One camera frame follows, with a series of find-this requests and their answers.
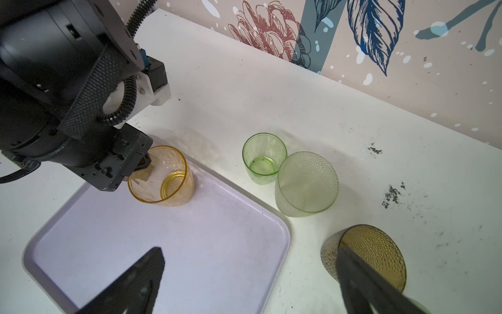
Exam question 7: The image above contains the smooth yellow glass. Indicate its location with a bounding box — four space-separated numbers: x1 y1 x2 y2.
128 145 196 207

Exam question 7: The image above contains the amber textured glass right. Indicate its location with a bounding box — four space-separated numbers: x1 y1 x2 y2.
320 225 407 293

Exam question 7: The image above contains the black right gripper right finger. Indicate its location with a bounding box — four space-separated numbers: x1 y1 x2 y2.
336 247 423 314

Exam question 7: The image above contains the tall pale green textured glass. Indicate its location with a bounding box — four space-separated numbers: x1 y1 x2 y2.
275 151 339 218

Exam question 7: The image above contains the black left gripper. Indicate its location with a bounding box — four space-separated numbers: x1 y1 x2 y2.
66 125 153 192

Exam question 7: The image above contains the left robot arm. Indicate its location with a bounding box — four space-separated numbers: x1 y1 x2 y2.
1 1 155 192

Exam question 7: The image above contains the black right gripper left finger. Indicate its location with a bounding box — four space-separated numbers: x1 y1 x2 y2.
78 247 165 313

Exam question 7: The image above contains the smooth green glass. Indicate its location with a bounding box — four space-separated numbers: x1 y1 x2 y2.
242 132 288 185

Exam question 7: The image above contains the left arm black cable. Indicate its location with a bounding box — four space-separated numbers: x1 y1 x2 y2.
95 0 158 127

